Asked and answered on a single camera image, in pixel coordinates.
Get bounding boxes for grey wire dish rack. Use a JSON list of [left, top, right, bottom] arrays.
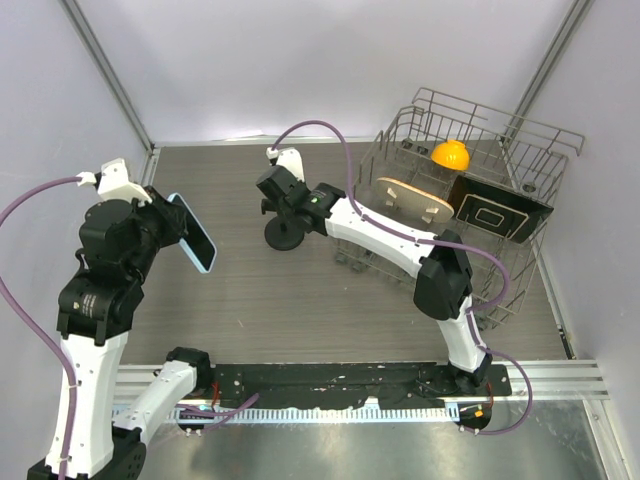
[[353, 87, 585, 329]]

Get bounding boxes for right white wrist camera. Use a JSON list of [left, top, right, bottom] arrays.
[[266, 147, 305, 182]]

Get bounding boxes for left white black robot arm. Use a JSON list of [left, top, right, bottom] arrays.
[[27, 186, 216, 479]]

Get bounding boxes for white slotted cable duct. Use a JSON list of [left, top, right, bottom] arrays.
[[109, 403, 460, 424]]

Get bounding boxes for black phone stand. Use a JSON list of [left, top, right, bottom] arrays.
[[261, 199, 305, 251]]

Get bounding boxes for aluminium frame rail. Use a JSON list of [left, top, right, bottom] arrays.
[[113, 360, 610, 405]]

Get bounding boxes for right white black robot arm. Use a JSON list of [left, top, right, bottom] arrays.
[[256, 165, 488, 395]]

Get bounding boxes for orange bowl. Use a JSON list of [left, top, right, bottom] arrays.
[[431, 140, 471, 171]]

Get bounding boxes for oval wooden board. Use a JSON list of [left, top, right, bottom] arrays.
[[375, 177, 454, 223]]

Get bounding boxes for black square plate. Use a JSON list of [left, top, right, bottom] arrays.
[[447, 175, 554, 244]]

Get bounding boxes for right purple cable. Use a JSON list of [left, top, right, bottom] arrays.
[[271, 119, 534, 435]]

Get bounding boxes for phone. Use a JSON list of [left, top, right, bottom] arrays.
[[168, 192, 217, 274]]

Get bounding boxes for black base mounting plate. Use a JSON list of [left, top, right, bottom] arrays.
[[209, 362, 512, 410]]

